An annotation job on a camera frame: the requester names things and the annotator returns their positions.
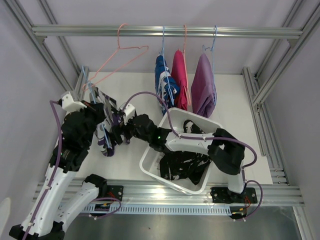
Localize purple camouflage trousers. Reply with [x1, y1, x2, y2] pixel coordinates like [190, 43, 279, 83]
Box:
[89, 83, 130, 157]

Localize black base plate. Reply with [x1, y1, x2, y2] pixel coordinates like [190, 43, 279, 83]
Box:
[100, 185, 124, 201]
[210, 187, 258, 204]

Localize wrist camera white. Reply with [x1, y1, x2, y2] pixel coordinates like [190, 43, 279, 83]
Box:
[118, 103, 136, 125]
[58, 91, 87, 113]

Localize blue white patterned trousers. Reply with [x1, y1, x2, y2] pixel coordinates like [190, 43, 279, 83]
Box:
[154, 55, 180, 109]

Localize right aluminium frame post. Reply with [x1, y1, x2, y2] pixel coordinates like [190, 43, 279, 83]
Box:
[242, 0, 320, 186]

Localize aluminium hanging rail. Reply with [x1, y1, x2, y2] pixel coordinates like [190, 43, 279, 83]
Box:
[31, 24, 303, 40]

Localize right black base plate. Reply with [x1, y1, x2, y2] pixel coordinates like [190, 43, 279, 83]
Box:
[210, 187, 258, 204]

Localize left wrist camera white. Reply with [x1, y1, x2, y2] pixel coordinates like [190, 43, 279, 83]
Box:
[58, 91, 87, 113]

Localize black white patterned trousers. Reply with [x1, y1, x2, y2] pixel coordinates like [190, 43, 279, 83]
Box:
[158, 119, 213, 186]

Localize left aluminium frame post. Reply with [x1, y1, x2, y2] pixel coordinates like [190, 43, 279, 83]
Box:
[4, 0, 89, 100]

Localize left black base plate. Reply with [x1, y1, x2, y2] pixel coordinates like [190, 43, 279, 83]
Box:
[100, 185, 124, 201]

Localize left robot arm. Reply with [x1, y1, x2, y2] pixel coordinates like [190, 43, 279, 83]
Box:
[9, 100, 108, 240]

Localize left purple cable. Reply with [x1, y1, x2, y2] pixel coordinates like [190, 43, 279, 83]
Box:
[22, 99, 123, 240]

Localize front aluminium rail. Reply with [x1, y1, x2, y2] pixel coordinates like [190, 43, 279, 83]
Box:
[32, 182, 306, 207]

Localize white plastic basket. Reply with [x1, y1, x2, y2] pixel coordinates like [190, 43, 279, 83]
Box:
[139, 107, 223, 195]

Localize magenta trousers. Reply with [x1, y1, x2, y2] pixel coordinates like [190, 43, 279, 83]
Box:
[171, 49, 191, 111]

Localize aluminium frame post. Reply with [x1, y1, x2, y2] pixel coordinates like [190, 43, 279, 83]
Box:
[242, 0, 320, 186]
[4, 0, 89, 100]

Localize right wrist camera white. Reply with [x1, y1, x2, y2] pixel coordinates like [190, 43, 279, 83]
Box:
[118, 103, 136, 125]

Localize slotted cable duct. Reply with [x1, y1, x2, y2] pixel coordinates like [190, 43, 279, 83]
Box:
[81, 203, 232, 216]

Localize lilac purple trousers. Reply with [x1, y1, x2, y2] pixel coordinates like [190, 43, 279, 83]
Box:
[191, 53, 217, 118]

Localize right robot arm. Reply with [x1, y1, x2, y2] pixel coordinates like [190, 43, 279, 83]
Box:
[112, 110, 247, 202]

